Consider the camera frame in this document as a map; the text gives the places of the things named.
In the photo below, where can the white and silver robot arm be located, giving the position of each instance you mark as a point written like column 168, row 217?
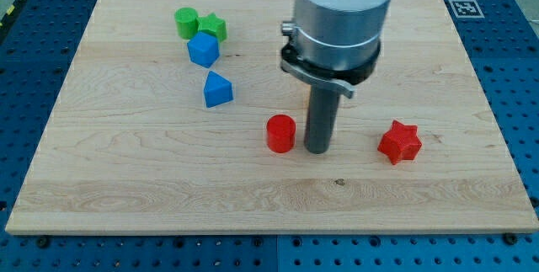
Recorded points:
column 333, row 44

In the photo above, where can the green star block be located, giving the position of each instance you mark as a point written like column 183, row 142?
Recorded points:
column 213, row 25

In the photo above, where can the red star block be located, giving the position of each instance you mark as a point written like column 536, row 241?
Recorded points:
column 400, row 142

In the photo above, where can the red cylinder block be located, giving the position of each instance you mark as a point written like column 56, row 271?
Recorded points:
column 280, row 133

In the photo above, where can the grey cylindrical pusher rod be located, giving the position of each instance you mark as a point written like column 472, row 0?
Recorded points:
column 321, row 115

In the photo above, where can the blue triangular prism block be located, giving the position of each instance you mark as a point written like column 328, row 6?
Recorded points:
column 217, row 90

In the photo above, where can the light wooden board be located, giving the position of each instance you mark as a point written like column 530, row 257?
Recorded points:
column 131, row 148

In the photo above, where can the blue cube block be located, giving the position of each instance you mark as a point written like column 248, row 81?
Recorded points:
column 203, row 49

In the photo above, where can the green cylinder block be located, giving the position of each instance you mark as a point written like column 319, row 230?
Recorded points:
column 186, row 20

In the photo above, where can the white fiducial marker tag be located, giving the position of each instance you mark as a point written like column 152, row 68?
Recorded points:
column 466, row 9

